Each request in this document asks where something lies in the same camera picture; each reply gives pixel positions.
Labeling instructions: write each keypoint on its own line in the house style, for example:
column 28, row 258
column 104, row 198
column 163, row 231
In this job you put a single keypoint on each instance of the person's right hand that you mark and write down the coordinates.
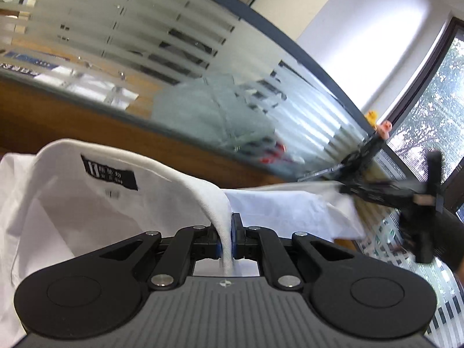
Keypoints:
column 451, row 239

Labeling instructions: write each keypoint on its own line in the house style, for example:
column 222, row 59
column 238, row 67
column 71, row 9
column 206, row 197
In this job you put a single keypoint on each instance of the pink toy figure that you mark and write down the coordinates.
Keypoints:
column 385, row 129

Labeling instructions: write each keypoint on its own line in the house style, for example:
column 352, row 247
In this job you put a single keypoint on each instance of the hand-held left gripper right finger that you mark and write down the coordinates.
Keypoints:
column 237, row 235

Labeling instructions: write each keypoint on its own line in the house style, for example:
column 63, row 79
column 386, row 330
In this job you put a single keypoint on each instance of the pale green garment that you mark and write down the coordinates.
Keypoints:
column 214, row 112

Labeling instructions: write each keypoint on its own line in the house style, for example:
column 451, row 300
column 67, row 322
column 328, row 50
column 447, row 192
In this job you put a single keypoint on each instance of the dark framed window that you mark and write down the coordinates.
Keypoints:
column 435, row 116

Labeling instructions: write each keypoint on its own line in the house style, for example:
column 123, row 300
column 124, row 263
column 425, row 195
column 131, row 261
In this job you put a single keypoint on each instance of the yellow toy figure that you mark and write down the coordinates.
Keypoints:
column 371, row 118

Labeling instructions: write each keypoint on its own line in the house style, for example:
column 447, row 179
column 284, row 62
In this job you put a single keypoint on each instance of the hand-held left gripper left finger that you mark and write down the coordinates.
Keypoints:
column 212, row 241

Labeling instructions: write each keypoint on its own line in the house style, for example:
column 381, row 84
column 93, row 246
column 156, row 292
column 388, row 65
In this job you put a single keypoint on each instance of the frosted glass desk partition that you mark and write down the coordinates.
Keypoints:
column 145, row 25
column 446, row 315

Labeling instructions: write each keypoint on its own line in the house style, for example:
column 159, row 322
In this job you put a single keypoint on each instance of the red object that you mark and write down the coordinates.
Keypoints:
column 272, row 152

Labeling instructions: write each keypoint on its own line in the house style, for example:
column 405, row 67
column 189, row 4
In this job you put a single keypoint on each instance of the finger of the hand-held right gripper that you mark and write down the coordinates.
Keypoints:
column 380, row 192

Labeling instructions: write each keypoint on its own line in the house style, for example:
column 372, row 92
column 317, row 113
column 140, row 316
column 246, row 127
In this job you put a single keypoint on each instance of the white collared shirt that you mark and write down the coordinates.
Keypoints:
column 72, row 210

